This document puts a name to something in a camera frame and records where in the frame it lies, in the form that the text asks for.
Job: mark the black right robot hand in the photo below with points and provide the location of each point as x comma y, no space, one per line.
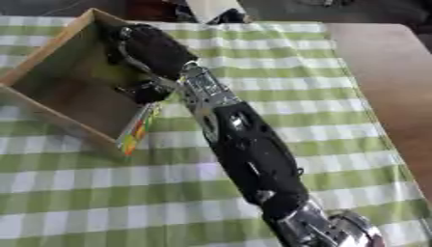
154,48

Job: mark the silver and black right robot arm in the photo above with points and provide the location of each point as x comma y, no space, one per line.
256,154

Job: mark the tan cardboard box green inside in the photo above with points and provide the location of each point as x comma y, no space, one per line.
67,87

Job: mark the white panel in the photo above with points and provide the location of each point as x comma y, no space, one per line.
211,8

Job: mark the black bag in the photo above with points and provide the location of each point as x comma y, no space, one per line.
229,16

